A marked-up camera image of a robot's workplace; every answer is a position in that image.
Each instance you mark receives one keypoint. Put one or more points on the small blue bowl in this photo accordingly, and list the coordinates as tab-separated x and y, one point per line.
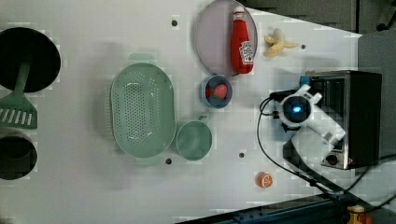
212	82

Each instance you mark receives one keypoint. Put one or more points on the red ketchup bottle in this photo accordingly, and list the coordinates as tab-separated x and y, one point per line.
241	48

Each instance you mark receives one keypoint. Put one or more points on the black toaster oven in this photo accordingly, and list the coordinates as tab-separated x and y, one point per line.
353	99

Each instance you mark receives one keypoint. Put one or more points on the green cup with handle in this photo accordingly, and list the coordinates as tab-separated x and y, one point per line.
194	139

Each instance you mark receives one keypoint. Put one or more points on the red toy in bowl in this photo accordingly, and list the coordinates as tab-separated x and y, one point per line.
220	91

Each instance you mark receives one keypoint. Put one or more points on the black cylindrical holder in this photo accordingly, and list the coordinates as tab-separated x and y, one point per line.
18	155

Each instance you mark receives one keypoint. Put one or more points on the green perforated colander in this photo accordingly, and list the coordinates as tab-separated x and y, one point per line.
143	118

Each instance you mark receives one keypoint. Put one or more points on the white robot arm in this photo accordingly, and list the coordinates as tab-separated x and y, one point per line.
317	134

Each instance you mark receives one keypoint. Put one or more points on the orange slice toy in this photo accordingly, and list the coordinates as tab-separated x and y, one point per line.
264	180

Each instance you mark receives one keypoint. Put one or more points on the black round container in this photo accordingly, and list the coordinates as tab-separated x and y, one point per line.
20	45

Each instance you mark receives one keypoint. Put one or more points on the grey round plate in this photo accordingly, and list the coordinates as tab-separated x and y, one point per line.
213	33

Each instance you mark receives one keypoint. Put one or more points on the peeled banana toy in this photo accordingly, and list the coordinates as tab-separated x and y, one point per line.
276	42

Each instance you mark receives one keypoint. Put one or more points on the green spatula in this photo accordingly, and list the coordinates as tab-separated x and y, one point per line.
16	110

